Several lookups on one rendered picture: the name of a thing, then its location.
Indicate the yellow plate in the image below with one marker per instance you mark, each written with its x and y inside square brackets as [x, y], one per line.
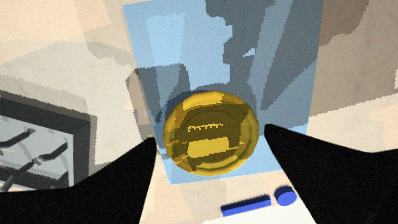
[210, 133]

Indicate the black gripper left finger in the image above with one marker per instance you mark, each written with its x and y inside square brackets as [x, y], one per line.
[116, 194]

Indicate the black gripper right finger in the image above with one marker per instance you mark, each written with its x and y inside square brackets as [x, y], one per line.
[337, 184]

